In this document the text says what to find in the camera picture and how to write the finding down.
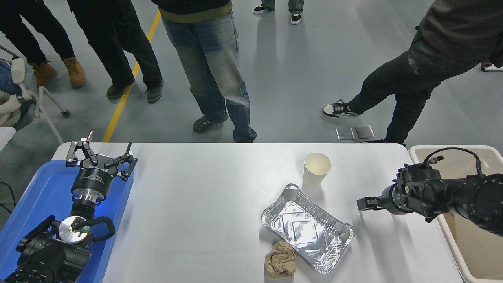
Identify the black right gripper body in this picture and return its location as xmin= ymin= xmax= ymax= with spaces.
xmin=377 ymin=184 xmax=399 ymax=215

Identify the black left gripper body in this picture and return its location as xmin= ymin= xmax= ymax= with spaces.
xmin=71 ymin=154 xmax=116 ymax=196

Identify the white paper cup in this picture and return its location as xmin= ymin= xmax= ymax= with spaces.
xmin=303 ymin=152 xmax=332 ymax=190

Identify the blue plastic tray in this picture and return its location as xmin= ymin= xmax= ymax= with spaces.
xmin=0 ymin=159 xmax=136 ymax=283

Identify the silver foil tray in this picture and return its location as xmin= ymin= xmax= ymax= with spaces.
xmin=261 ymin=183 xmax=355 ymax=274

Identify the white side table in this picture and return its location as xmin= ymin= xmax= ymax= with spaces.
xmin=0 ymin=127 xmax=16 ymax=152

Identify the crumpled tan paper ball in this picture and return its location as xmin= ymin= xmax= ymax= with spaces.
xmin=264 ymin=240 xmax=299 ymax=278

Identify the large pale plastic bin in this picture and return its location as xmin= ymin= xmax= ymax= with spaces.
xmin=409 ymin=145 xmax=503 ymax=283

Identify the thin black floor cable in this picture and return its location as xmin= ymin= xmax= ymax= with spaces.
xmin=0 ymin=181 xmax=17 ymax=215

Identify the grey frame wheeled chair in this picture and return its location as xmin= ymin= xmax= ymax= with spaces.
xmin=0 ymin=44 xmax=71 ymax=145

